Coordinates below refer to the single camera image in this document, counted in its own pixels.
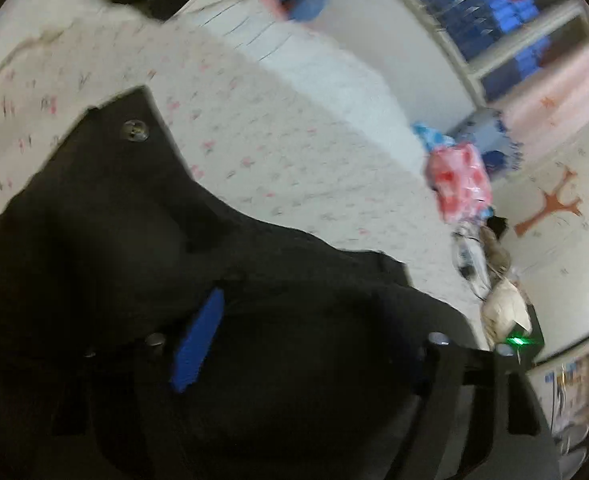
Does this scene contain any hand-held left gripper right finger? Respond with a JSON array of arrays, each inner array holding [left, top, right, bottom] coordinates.
[[385, 330, 563, 480]]

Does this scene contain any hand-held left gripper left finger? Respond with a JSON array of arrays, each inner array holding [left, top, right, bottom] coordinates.
[[49, 287, 225, 480]]

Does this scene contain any black puffer jacket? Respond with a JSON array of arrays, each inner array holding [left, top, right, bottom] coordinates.
[[0, 85, 490, 480]]

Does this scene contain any cream puffer jacket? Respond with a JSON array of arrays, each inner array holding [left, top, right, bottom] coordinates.
[[481, 277, 531, 346]]

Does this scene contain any olive jacket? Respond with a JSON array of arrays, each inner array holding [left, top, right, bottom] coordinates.
[[479, 227, 513, 276]]

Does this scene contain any white power strip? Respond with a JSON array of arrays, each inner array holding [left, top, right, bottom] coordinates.
[[452, 230, 490, 291]]

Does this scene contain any pink checked plastic bag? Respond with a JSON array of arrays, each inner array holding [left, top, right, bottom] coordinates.
[[425, 142, 493, 223]]

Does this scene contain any cherry print bedsheet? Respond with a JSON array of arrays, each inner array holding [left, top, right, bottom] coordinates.
[[0, 15, 490, 351]]

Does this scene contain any light blue patterned cloth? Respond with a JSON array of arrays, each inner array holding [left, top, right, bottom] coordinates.
[[412, 122, 455, 153]]

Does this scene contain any white striped duvet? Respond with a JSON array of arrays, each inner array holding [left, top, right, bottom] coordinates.
[[0, 0, 425, 171]]

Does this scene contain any barred window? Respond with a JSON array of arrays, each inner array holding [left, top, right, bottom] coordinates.
[[399, 0, 589, 106]]

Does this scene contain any orange tree wall decal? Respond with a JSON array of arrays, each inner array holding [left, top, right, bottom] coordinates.
[[515, 170, 584, 237]]

